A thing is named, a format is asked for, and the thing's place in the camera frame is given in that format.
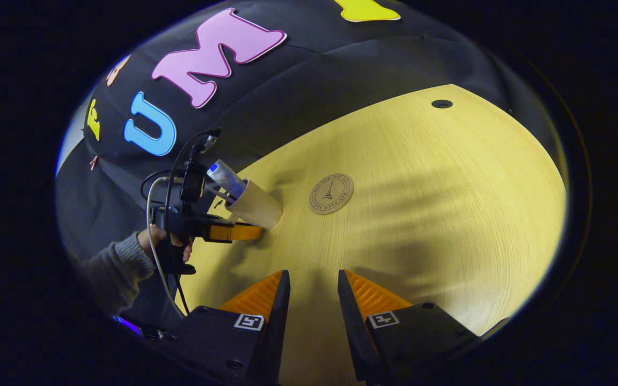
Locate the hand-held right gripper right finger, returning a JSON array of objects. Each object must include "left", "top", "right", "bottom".
[{"left": 337, "top": 269, "right": 481, "bottom": 384}]

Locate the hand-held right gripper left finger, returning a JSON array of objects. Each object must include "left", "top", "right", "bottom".
[{"left": 166, "top": 270, "right": 291, "bottom": 386}]

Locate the beige cup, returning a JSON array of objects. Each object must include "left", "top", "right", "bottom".
[{"left": 226, "top": 180, "right": 284, "bottom": 230}]

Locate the white toothpaste tube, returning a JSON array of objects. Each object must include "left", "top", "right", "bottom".
[{"left": 206, "top": 160, "right": 248, "bottom": 200}]

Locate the round wooden coaster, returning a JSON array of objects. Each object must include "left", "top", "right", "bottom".
[{"left": 309, "top": 173, "right": 355, "bottom": 216}]

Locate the black backdrop cloth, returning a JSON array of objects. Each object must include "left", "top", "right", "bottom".
[{"left": 56, "top": 0, "right": 562, "bottom": 322}]

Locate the black cable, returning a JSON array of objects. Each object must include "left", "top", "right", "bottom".
[{"left": 161, "top": 129, "right": 221, "bottom": 317}]

